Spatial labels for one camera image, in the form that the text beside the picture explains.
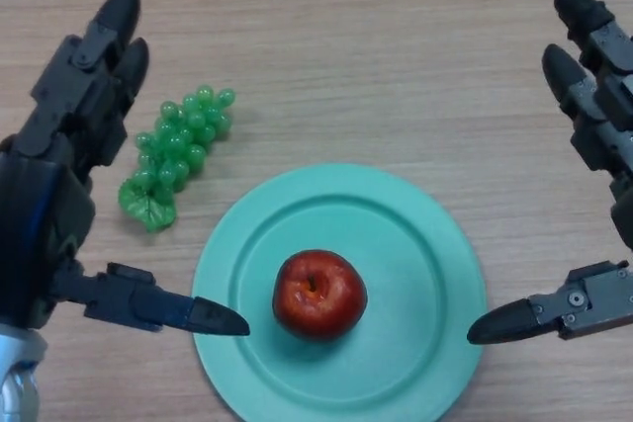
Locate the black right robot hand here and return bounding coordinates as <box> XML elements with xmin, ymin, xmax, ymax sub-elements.
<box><xmin>466</xmin><ymin>0</ymin><xmax>633</xmax><ymax>347</ymax></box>

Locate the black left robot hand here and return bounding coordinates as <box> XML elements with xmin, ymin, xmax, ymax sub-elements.
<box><xmin>0</xmin><ymin>0</ymin><xmax>251</xmax><ymax>339</ymax></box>

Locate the red apple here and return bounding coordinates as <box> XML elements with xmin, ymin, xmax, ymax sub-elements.
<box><xmin>271</xmin><ymin>249</ymin><xmax>369</xmax><ymax>342</ymax></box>

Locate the green round plate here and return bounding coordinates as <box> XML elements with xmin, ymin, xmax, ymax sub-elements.
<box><xmin>191</xmin><ymin>162</ymin><xmax>489</xmax><ymax>422</ymax></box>

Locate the green plastic grape bunch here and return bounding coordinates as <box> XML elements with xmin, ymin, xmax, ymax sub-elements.
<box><xmin>117</xmin><ymin>84</ymin><xmax>237</xmax><ymax>233</ymax></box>

